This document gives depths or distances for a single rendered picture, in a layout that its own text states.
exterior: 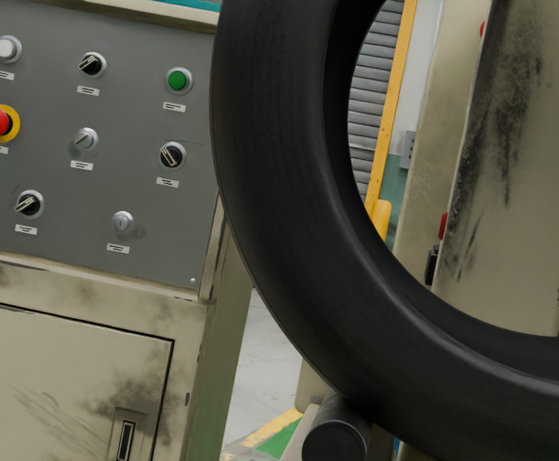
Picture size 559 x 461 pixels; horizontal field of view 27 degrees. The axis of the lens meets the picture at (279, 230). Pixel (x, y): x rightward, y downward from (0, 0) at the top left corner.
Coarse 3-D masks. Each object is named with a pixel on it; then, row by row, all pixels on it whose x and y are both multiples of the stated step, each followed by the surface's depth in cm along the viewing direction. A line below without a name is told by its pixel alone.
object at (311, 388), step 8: (304, 360) 114; (304, 368) 114; (304, 376) 114; (312, 376) 114; (304, 384) 114; (312, 384) 114; (320, 384) 114; (296, 392) 114; (304, 392) 114; (312, 392) 114; (320, 392) 114; (296, 400) 114; (304, 400) 114; (312, 400) 113; (320, 400) 114; (296, 408) 114; (304, 408) 114
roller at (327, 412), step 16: (336, 400) 88; (320, 416) 83; (336, 416) 81; (352, 416) 83; (320, 432) 79; (336, 432) 79; (352, 432) 79; (368, 432) 84; (304, 448) 79; (320, 448) 79; (336, 448) 79; (352, 448) 79
